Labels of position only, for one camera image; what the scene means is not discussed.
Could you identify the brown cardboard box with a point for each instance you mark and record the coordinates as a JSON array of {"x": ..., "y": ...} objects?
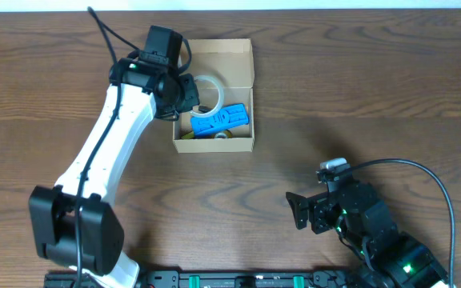
[{"x": 224, "y": 74}]

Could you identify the yellow tape roll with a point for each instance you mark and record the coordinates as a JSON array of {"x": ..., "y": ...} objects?
[{"x": 226, "y": 134}]

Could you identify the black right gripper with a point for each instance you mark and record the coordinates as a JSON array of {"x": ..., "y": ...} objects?
[{"x": 318, "y": 205}]

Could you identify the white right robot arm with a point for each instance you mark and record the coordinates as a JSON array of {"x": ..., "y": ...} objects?
[{"x": 363, "y": 223}]

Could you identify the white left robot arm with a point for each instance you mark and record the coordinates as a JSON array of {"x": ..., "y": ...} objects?
[{"x": 73, "y": 222}]

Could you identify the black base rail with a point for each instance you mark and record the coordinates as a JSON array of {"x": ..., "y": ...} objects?
[{"x": 214, "y": 279}]

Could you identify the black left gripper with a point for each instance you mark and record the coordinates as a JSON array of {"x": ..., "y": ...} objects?
[{"x": 192, "y": 96}]

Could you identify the yellow highlighter blue caps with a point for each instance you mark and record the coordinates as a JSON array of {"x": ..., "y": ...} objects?
[{"x": 188, "y": 136}]

